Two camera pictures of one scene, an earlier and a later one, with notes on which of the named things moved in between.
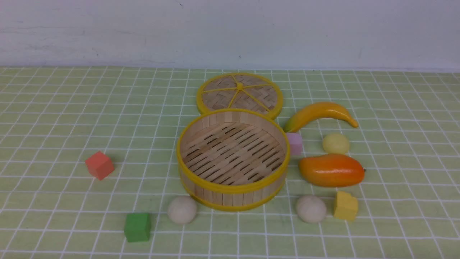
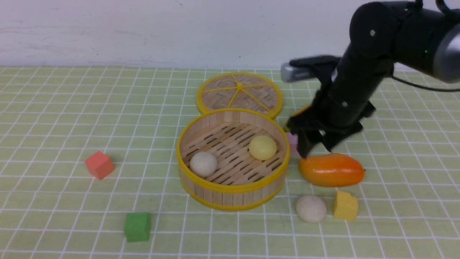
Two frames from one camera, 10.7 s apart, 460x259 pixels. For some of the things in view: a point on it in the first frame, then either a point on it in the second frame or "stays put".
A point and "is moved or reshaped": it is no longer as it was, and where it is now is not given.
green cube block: x=137 y=228 stays put
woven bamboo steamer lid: x=246 y=91 stays put
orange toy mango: x=332 y=170 stays put
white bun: x=182 y=209 -> x=203 y=164
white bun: x=311 y=208 stays put
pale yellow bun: x=335 y=143 is moved or reshaped
